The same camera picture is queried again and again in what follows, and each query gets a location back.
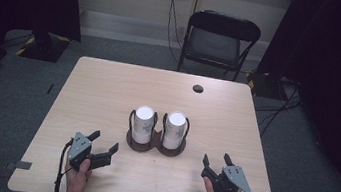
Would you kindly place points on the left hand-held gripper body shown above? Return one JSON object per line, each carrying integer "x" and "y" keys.
{"x": 80, "y": 150}

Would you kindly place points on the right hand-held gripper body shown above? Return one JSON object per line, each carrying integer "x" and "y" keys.
{"x": 230, "y": 182}

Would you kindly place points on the dark brown double cup holder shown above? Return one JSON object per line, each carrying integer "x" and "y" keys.
{"x": 155, "y": 144}

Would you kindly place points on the stack of white paper cups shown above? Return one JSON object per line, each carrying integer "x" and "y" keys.
{"x": 143, "y": 122}
{"x": 175, "y": 128}

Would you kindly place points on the person's left hand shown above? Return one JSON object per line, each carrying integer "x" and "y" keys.
{"x": 76, "y": 180}

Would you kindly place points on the black stand base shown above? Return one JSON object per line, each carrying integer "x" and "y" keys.
{"x": 45, "y": 48}
{"x": 267, "y": 86}

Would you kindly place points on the black folding chair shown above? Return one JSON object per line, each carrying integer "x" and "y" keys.
{"x": 219, "y": 42}

